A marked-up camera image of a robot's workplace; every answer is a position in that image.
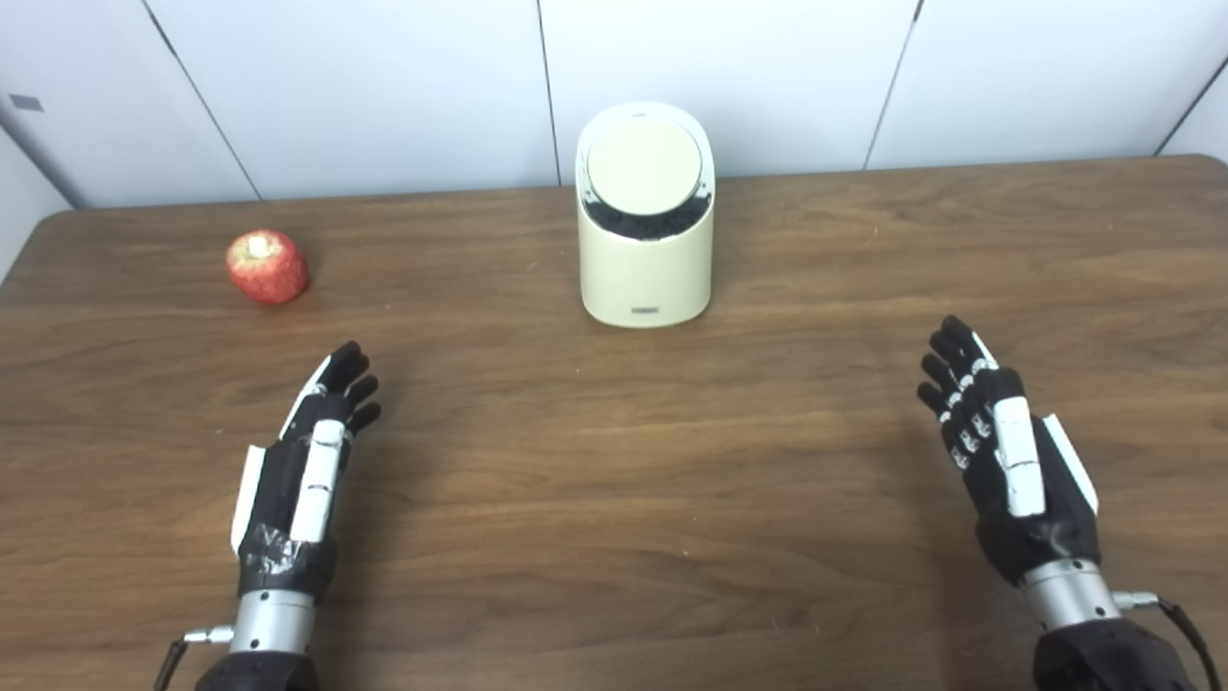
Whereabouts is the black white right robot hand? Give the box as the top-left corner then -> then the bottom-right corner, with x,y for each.
916,315 -> 1101,586

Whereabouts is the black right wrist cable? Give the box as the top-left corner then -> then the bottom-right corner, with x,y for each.
1113,591 -> 1228,691

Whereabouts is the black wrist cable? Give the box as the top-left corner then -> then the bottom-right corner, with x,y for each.
1113,591 -> 1228,691
153,626 -> 236,691

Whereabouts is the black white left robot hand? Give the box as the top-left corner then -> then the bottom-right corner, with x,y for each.
230,341 -> 383,604

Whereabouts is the red apple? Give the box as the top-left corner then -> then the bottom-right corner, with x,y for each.
225,228 -> 310,306

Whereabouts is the cream round bin lid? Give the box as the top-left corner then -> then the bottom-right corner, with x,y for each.
586,117 -> 704,217

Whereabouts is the cream-colored bin body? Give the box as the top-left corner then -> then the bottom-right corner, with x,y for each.
576,101 -> 717,329

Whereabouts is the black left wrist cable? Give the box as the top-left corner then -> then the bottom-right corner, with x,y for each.
153,626 -> 236,691

